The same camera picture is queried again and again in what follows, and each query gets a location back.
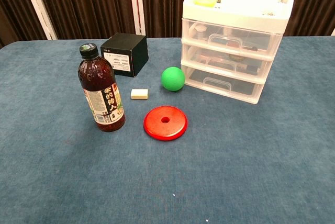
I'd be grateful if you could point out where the clear empty drawer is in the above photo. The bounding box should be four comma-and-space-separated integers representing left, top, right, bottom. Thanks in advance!
180, 60, 267, 102

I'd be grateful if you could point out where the clear drawer with red items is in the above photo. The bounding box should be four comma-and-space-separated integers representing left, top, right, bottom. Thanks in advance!
181, 38, 275, 80

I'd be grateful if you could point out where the clear drawer with round-lidded jar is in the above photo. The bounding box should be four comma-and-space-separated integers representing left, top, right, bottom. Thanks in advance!
181, 17, 284, 58

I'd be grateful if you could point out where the white plastic drawer unit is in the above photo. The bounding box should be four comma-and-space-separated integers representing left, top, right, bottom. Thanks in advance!
180, 0, 298, 105

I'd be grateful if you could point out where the green ball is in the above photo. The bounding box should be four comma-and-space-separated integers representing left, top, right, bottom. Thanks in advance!
161, 66, 186, 93

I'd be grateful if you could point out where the red disc with centre hole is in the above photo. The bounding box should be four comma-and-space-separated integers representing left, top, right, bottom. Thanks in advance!
143, 105, 188, 142

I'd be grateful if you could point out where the white rectangular eraser block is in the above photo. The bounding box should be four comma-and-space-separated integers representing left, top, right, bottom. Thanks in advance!
130, 88, 149, 100

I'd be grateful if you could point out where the black cardboard box white label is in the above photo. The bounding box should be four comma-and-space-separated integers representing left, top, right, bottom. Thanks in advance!
100, 32, 149, 78

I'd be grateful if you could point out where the brown tea bottle black cap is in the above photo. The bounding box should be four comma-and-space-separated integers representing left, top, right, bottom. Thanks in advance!
77, 42, 126, 133

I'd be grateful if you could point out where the dark brown curtain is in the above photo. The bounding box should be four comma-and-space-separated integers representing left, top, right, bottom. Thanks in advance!
0, 0, 335, 48

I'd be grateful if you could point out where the white curtain frame post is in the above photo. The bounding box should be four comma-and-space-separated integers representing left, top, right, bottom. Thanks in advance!
128, 0, 147, 36
19, 0, 58, 40

